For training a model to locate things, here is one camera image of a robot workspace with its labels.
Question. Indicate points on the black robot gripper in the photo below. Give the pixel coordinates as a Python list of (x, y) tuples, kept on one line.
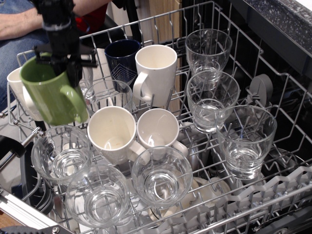
[(65, 45)]

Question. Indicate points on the green ceramic mug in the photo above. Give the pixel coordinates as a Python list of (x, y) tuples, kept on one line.
[(57, 101)]

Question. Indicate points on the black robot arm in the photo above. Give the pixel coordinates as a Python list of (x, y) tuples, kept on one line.
[(56, 12)]

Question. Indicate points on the white mug far left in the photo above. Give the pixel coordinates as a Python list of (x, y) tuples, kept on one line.
[(15, 82)]

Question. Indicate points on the dark blue mug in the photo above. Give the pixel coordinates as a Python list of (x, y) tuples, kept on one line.
[(120, 57)]

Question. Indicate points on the large white mug centre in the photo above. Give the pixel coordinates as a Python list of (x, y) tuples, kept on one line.
[(112, 131)]

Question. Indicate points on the tall white mug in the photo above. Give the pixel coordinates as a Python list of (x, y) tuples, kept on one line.
[(156, 68)]

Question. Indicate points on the small white mug centre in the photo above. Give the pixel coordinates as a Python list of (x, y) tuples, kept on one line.
[(159, 127)]

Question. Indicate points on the clear glass back left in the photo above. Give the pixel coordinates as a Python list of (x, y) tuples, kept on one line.
[(104, 92)]

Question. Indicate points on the clear glass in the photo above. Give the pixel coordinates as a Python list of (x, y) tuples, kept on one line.
[(61, 153), (245, 135), (104, 92), (161, 176), (208, 93), (98, 196), (207, 49)]

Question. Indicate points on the red cloth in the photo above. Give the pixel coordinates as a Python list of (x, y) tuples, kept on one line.
[(92, 22)]

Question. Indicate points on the blue jeans leg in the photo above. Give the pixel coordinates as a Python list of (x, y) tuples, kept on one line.
[(9, 48)]

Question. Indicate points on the clear glass front left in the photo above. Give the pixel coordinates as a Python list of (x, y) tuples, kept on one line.
[(61, 153)]

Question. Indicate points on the clear glass front bottom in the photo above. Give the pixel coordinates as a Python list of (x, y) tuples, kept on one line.
[(98, 196)]

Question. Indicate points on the clear glass back right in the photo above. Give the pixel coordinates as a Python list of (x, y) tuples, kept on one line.
[(207, 49)]

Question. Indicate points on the clear glass front centre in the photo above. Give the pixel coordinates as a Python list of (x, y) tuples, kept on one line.
[(161, 176)]

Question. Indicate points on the clear glass middle right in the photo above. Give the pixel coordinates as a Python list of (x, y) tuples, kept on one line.
[(208, 93)]

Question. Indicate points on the white dishes lower rack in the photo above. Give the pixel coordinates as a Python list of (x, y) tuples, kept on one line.
[(204, 191)]

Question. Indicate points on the clear glass near right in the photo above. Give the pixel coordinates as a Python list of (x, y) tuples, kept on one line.
[(245, 135)]

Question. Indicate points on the grey rack roller wheel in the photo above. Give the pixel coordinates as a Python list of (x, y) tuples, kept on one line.
[(260, 89)]

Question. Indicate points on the dark speckled countertop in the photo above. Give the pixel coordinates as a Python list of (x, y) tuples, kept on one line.
[(285, 25)]

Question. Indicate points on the black clamp handle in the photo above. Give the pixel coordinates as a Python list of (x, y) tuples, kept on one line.
[(16, 148)]

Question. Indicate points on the wire dishwasher rack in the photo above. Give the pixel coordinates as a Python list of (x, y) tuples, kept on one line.
[(42, 210)]

